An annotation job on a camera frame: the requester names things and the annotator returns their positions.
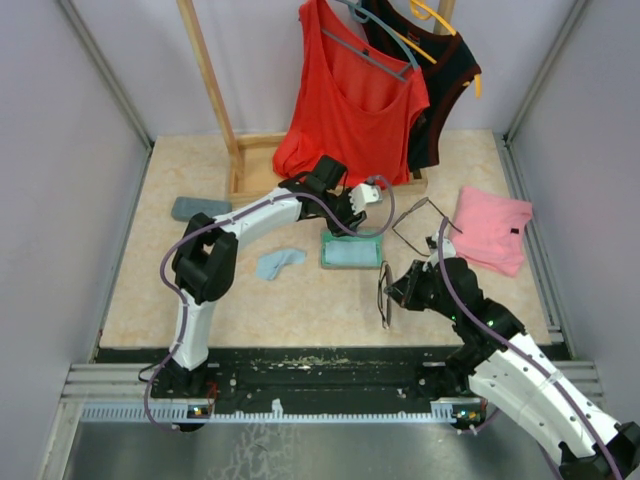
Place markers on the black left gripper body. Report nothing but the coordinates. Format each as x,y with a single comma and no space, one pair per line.
341,208

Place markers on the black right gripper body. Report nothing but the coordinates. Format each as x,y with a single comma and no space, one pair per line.
424,291

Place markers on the black frame eyeglasses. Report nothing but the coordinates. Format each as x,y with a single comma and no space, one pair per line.
383,300

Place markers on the grey glasses case green lining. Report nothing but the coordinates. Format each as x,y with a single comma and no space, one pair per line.
326,237

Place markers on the light blue cleaning cloth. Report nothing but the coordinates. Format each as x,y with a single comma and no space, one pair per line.
270,265

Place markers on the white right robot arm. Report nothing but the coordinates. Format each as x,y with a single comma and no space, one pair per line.
500,362

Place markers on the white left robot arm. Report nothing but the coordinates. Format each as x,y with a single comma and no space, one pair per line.
204,262

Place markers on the folded pink t-shirt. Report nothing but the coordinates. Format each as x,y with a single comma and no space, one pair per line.
488,230

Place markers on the red tank top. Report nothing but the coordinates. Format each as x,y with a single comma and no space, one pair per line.
355,104

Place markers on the wooden clothes rack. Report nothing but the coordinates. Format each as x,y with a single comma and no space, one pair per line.
251,175

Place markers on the blue-grey glasses case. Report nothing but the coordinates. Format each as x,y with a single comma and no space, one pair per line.
184,208

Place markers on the black maroon-trimmed tank top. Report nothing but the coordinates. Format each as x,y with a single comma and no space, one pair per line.
447,65

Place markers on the grey clothes hanger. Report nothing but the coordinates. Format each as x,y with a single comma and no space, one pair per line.
382,47

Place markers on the yellow clothes hanger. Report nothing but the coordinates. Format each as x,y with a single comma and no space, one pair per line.
440,35

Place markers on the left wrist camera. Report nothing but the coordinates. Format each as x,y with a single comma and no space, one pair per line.
364,195

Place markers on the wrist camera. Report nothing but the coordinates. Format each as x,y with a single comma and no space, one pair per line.
364,195
447,248

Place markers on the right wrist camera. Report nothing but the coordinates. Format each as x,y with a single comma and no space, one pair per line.
447,248

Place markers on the thin metal frame sunglasses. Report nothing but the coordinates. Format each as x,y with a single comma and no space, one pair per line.
415,225

